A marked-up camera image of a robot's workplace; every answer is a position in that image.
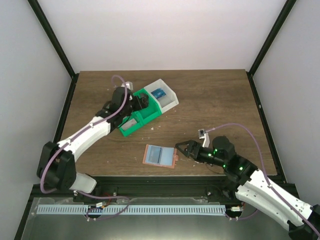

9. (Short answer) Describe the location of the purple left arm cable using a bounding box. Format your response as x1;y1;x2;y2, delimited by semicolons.
39;74;131;222

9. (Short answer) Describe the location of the black right frame post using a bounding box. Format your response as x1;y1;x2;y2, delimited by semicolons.
248;0;298;76

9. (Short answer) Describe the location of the green middle plastic bin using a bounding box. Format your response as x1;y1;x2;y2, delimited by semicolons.
133;88;162;125

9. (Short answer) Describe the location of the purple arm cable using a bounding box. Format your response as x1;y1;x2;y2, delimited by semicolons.
204;122;320;237
39;74;131;222

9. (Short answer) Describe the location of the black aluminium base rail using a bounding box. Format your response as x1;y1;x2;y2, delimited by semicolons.
32;176;296;203

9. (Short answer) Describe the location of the white plastic bin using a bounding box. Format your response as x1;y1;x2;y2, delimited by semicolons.
144;78;179;114

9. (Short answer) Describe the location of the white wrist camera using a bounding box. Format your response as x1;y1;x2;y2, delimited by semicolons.
198;129;210;148
125;81;133;91

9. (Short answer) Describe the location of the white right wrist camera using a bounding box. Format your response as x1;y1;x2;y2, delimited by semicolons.
198;129;210;148

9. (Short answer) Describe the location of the blue card stack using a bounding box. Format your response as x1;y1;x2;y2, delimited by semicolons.
151;88;166;99

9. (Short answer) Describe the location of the green front plastic bin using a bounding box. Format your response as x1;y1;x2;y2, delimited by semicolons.
119;111;143;137

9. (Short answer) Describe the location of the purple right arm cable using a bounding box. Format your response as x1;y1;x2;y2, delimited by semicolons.
204;122;320;237

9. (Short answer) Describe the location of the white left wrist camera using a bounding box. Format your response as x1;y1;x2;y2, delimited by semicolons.
125;81;133;91

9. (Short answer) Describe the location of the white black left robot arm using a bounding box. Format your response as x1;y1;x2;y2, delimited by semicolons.
37;85;149;202

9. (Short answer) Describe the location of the black frame post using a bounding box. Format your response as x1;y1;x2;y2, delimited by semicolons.
248;0;298;76
26;0;77;78

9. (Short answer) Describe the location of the white red credit card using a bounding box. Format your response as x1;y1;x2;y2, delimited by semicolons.
121;118;138;131

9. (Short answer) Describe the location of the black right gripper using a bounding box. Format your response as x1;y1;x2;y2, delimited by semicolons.
175;140;226;168

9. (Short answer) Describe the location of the light blue slotted cable duct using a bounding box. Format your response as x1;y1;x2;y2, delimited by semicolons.
36;204;226;216

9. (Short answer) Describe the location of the green plastic bin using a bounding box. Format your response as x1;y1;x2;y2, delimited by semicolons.
133;88;162;125
119;111;143;137

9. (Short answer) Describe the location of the black left frame post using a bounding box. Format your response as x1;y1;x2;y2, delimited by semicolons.
26;0;77;78

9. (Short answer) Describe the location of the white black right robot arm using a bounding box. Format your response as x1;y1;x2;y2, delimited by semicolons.
175;136;320;240

